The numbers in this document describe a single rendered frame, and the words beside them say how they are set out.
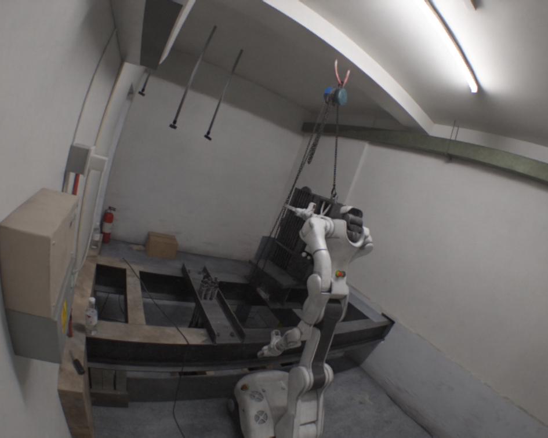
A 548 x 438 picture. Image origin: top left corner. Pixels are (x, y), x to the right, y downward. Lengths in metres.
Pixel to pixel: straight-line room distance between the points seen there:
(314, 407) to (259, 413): 0.34
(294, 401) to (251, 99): 3.87
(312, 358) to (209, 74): 3.69
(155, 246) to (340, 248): 2.93
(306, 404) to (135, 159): 3.48
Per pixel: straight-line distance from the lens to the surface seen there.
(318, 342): 1.50
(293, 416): 1.63
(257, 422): 1.78
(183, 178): 3.99
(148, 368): 1.68
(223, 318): 1.82
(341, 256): 1.42
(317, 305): 1.19
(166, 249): 3.91
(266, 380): 2.01
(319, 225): 1.29
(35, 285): 0.52
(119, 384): 1.81
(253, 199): 4.43
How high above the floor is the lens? 1.68
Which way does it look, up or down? 10 degrees down
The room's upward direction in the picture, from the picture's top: 20 degrees clockwise
